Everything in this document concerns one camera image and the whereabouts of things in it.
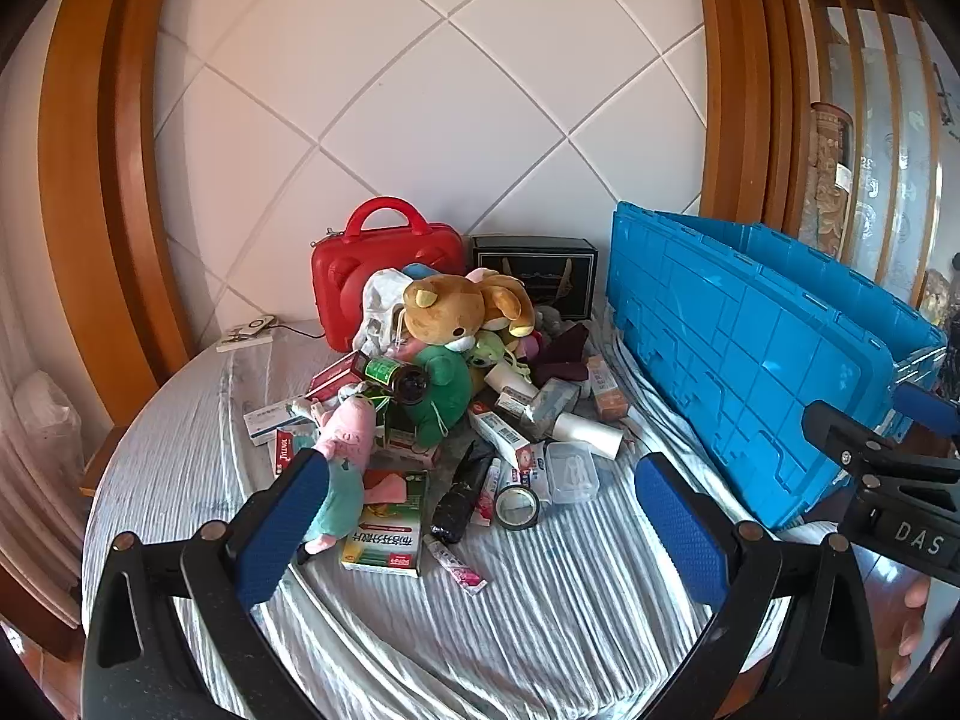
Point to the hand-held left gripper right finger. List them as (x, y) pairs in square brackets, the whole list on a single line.
[(679, 525)]

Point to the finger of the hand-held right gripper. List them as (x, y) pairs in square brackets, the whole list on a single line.
[(855, 439), (926, 405)]

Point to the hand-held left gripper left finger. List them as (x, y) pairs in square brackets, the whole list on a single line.
[(277, 532)]

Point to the blue white medicine box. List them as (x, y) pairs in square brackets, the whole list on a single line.
[(262, 424)]

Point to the blue plastic crate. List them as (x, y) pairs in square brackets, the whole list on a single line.
[(712, 360)]

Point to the brown teddy bear plush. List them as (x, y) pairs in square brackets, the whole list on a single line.
[(442, 307)]

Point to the cloth-covered round desktop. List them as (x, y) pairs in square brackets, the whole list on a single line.
[(562, 615)]

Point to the person's right hand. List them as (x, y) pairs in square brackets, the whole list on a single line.
[(913, 637)]

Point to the red white medicine box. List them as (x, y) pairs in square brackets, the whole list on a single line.
[(289, 451)]

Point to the green yellow medicine box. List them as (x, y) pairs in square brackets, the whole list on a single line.
[(390, 532)]

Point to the pink pig plush toy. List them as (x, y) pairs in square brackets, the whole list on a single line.
[(345, 435)]

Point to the clear plastic box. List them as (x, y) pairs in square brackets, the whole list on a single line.
[(570, 472)]

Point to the orange brown small box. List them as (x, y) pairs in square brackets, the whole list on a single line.
[(607, 390)]

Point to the red medicine carton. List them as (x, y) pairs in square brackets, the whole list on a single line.
[(330, 379)]

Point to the silver foil pack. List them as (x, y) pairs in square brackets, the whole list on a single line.
[(551, 405)]

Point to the black tape roll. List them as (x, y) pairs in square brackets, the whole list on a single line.
[(499, 506)]

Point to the black crumpled bag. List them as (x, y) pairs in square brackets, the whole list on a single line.
[(457, 510)]

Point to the pink ointment tube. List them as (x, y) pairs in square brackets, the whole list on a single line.
[(457, 570)]

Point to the pink white toothpaste tube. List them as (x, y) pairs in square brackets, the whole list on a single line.
[(487, 495)]

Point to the dark glass bottle green label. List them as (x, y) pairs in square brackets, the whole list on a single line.
[(409, 382)]

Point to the white barcode medicine box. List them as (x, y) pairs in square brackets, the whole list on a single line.
[(499, 435)]

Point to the maroon cloth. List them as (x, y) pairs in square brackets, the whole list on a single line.
[(566, 356)]

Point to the white power strip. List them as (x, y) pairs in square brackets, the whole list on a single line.
[(247, 331)]

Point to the dark green plush toy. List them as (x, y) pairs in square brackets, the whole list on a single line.
[(446, 390)]

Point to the small white cup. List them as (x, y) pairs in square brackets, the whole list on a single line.
[(502, 375)]

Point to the rolled patterned carpet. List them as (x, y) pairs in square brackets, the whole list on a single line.
[(829, 180)]

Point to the clear plastic bag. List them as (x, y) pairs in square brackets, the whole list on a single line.
[(49, 420)]

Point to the light green frog plush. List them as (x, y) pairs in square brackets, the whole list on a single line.
[(489, 349)]

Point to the white curtain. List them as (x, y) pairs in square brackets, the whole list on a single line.
[(22, 465)]

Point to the red hard carry case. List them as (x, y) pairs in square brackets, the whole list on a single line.
[(352, 277)]

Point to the wooden glass partition screen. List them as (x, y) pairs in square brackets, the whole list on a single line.
[(885, 127)]

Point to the black cardboard box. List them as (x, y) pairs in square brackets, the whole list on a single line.
[(540, 255)]

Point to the wooden door frame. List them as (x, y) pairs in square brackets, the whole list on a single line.
[(97, 165), (742, 90)]

